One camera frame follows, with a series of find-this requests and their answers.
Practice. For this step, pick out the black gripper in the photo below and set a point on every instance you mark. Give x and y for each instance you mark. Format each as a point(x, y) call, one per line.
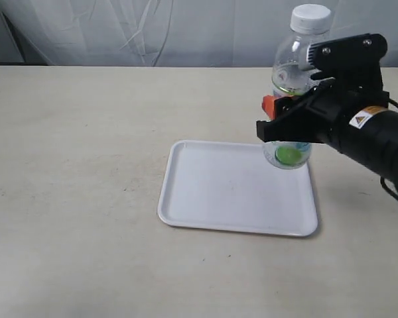
point(351, 81)

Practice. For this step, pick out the clear plastic drink bottle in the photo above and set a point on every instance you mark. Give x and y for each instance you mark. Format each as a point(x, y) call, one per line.
point(309, 23)

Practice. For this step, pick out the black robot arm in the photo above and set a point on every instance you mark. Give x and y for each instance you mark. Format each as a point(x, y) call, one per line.
point(371, 141)

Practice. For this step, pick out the white rectangular plastic tray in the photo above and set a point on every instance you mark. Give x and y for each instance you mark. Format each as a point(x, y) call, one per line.
point(228, 186)

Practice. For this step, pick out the white fabric backdrop curtain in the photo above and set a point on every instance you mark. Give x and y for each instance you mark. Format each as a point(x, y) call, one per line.
point(143, 33)

